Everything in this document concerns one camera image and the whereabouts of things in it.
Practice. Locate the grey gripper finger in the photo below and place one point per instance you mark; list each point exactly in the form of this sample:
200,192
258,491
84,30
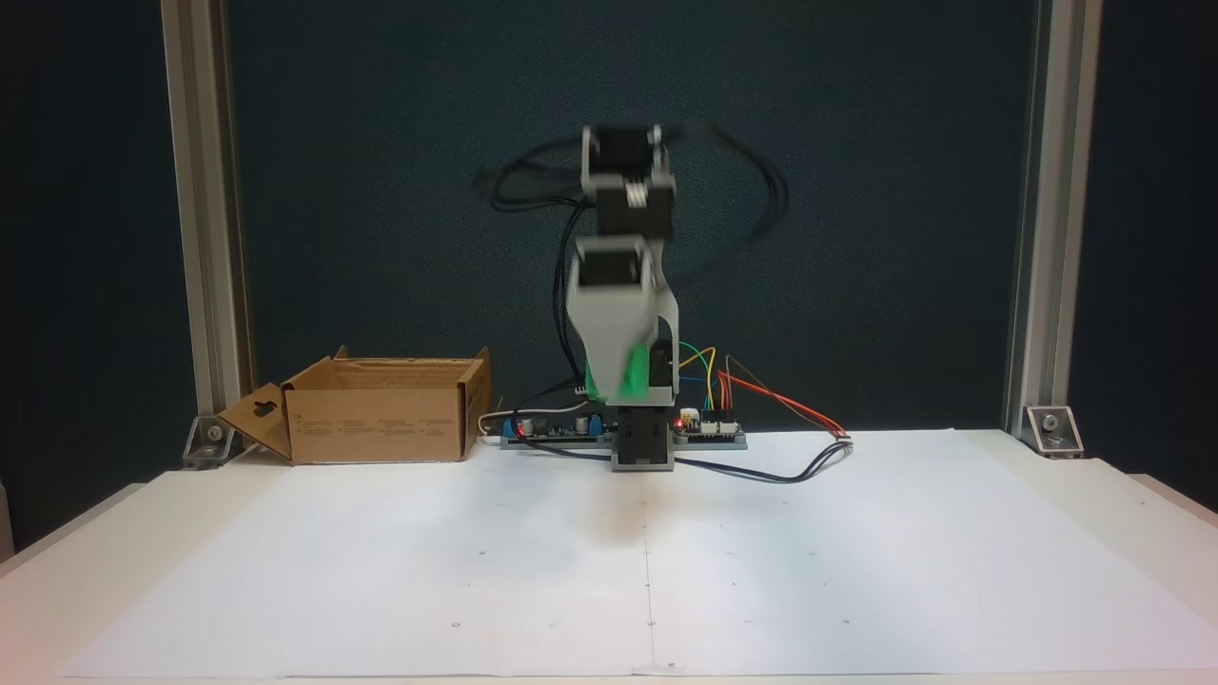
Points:
670,352
609,338

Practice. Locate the green die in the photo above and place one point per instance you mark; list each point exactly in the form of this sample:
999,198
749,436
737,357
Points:
625,382

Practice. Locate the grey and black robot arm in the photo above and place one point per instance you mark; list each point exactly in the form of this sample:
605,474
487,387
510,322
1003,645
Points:
633,205

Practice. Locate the blue circuit board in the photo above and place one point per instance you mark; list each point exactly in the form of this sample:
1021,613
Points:
561,430

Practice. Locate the open cardboard box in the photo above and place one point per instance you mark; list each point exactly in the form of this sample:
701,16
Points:
376,423

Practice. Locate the large white paper sheet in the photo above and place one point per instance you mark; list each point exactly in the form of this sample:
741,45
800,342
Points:
381,571

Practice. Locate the metal corner bracket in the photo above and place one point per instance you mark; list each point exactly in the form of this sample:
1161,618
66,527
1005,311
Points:
1052,430
211,440

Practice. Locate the aluminium frame post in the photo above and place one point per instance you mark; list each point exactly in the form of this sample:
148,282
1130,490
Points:
205,238
1051,238

